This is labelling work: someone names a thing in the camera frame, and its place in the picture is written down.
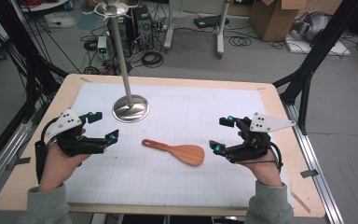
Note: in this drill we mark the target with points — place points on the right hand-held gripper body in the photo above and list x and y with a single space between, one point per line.
254 146

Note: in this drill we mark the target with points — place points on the wooden spatula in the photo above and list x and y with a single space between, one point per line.
188 153

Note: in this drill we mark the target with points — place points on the white stand leg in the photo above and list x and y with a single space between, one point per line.
169 28
221 34

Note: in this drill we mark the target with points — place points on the black computer tower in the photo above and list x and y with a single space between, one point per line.
143 28

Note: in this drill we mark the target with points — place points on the beige masking tape strip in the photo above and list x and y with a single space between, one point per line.
301 202

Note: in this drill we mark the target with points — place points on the white foam board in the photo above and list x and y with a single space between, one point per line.
338 49

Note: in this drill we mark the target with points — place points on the white round table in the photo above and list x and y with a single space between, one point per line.
49 5

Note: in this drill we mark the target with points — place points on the grey tape strip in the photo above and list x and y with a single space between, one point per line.
309 173

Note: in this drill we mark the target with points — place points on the dark computer tower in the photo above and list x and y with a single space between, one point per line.
124 37

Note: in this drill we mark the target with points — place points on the small white device green light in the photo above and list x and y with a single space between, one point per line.
102 46

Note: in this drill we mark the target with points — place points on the grey vacuum cleaner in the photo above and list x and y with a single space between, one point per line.
313 26

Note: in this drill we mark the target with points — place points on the black flat device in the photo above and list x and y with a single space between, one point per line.
209 21

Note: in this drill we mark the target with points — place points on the aluminium rail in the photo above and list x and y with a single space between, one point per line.
0 161
317 174

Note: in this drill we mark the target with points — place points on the clear plastic bag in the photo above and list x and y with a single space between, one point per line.
60 20

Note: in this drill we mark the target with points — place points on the white gridded mat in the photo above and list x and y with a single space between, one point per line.
174 183

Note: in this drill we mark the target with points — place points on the large cardboard box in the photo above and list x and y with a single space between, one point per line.
273 21

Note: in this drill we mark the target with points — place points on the metal hook stand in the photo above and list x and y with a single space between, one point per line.
131 109

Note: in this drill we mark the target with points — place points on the black metal frame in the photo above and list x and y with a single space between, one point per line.
310 62
28 62

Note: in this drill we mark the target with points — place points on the person's left hand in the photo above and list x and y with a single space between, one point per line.
56 168

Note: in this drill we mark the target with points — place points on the person's right hand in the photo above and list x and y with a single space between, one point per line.
267 172

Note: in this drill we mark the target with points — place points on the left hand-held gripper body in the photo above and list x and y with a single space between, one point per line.
65 123

